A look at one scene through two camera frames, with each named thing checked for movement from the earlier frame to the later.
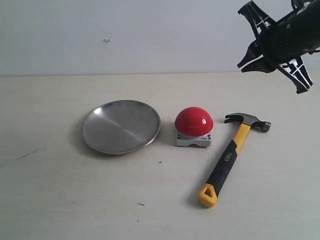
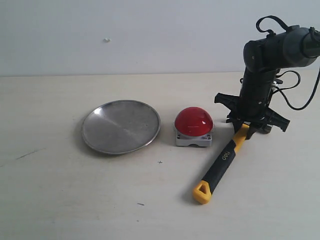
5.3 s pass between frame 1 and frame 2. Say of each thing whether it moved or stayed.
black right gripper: moved
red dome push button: stayed
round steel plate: stayed
